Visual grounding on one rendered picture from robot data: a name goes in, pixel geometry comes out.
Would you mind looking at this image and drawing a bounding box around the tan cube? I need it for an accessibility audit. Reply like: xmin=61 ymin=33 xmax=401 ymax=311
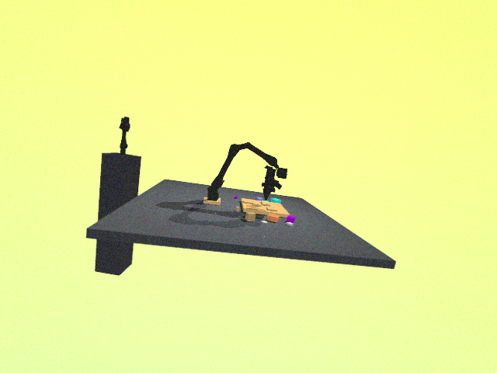
xmin=245 ymin=212 xmax=256 ymax=221

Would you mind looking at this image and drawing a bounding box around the tan square board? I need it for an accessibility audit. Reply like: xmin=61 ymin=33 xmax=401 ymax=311
xmin=241 ymin=198 xmax=290 ymax=218

